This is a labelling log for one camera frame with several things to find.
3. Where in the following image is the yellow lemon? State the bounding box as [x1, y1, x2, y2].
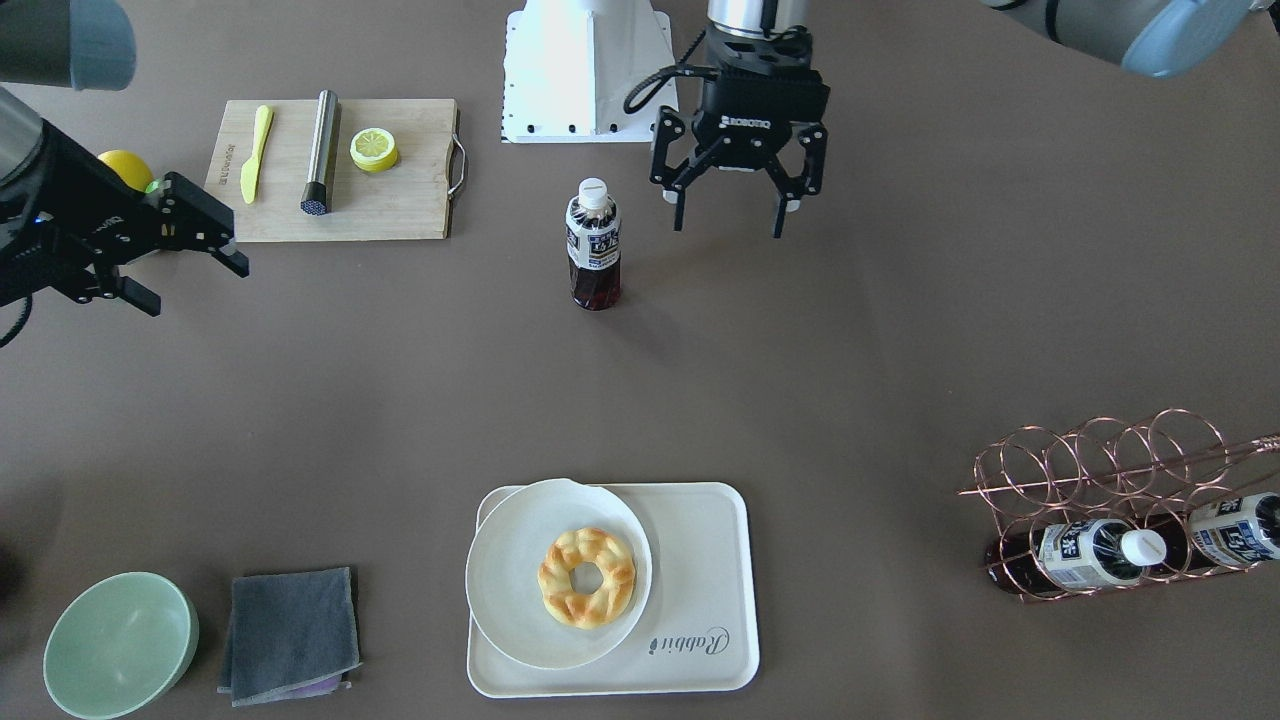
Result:
[97, 149, 155, 192]

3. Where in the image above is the lemon half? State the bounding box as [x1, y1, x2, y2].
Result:
[349, 127, 401, 173]

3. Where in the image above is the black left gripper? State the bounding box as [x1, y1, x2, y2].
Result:
[650, 28, 829, 240]

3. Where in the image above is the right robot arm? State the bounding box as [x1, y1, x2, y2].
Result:
[1, 1, 250, 315]

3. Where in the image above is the steel muddler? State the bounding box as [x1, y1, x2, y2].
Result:
[300, 88, 340, 217]

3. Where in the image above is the grey folded cloth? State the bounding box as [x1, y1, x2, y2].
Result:
[218, 566, 361, 707]

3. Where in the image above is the cream serving tray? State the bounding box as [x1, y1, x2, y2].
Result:
[467, 482, 760, 698]

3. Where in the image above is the green bowl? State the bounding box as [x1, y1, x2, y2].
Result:
[44, 571, 200, 719]

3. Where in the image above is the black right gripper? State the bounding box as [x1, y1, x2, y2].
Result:
[1, 120, 250, 316]

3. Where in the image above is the yellow plastic knife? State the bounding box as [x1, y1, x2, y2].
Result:
[239, 104, 275, 204]

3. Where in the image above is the wooden cutting board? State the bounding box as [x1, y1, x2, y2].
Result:
[204, 97, 458, 243]

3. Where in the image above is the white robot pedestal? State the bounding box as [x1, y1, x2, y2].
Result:
[500, 1, 678, 143]

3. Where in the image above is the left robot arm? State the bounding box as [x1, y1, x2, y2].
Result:
[623, 1, 1277, 234]

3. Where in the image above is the tea bottle white cap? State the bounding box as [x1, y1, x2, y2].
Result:
[564, 177, 623, 313]

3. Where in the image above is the white plate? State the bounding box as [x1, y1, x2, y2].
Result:
[466, 478, 653, 670]

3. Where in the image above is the copper wire bottle rack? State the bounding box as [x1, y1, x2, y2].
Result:
[972, 409, 1277, 602]

